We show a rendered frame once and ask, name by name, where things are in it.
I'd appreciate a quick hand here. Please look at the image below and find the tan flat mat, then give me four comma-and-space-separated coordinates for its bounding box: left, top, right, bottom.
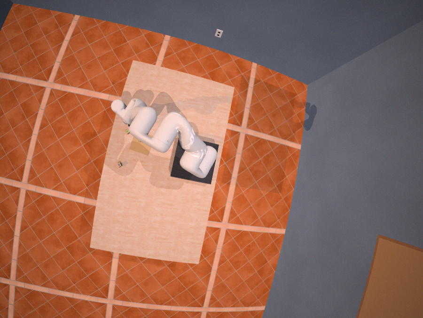
129, 137, 151, 155

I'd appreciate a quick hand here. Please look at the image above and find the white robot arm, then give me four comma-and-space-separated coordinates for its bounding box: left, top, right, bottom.
111, 98, 217, 178

